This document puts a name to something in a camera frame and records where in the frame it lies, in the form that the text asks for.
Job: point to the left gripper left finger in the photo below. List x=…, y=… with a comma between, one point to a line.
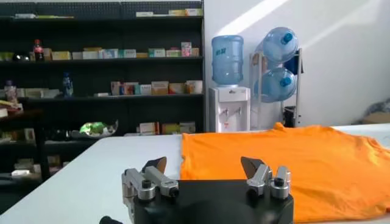
x=158, y=179

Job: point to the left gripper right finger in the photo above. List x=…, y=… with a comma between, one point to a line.
x=260, y=176

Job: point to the orange t-shirt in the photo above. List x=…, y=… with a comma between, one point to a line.
x=289, y=170

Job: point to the pile of grey clothes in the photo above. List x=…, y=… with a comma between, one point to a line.
x=379, y=106

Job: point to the white box red stripe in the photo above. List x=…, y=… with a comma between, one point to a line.
x=147, y=128

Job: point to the yellow green box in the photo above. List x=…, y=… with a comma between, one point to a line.
x=170, y=128

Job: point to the green white carton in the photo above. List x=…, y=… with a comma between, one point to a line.
x=187, y=127

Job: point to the black object beside rack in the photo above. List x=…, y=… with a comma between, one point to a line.
x=289, y=117

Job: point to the white water dispenser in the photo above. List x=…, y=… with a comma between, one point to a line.
x=228, y=112

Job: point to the bowl with green snack bags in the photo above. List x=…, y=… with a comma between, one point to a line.
x=94, y=129

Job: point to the blue water jug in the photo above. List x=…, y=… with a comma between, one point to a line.
x=227, y=61
x=277, y=45
x=274, y=86

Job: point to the orange white medicine box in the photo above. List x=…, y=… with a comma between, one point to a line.
x=160, y=88

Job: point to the red yellow medicine box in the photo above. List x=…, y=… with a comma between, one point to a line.
x=177, y=88

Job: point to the white metal jug rack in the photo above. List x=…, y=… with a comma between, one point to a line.
x=298, y=91

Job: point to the red white medicine box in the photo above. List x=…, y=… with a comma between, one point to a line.
x=129, y=89

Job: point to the pink white box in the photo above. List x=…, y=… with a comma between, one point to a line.
x=115, y=88

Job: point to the black shelving unit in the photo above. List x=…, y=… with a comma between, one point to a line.
x=91, y=76

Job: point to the small yellow medicine box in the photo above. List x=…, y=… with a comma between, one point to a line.
x=142, y=55

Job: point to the green white medicine box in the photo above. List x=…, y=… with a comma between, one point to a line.
x=157, y=52

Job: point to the light green medicine box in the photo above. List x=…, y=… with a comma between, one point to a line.
x=173, y=53

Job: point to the teal white medicine box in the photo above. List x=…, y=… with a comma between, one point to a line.
x=128, y=53

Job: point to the blue drink bottle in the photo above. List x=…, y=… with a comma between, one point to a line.
x=68, y=86

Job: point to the brown cardboard box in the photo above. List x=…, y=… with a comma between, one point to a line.
x=377, y=118

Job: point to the tall pink box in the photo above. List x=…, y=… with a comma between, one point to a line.
x=186, y=49

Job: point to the orange flat box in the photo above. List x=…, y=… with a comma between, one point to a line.
x=93, y=49

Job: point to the long white flat box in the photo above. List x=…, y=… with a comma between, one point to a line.
x=144, y=14

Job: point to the yellow flat box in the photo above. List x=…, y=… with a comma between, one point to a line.
x=176, y=12

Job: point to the pink drink bottle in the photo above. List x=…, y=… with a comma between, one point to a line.
x=11, y=92

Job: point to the cola bottle red cap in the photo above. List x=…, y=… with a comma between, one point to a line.
x=38, y=51

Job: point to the shiny black bowl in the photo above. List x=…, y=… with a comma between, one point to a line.
x=20, y=57

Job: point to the lime white box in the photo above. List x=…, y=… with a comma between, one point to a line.
x=6, y=56

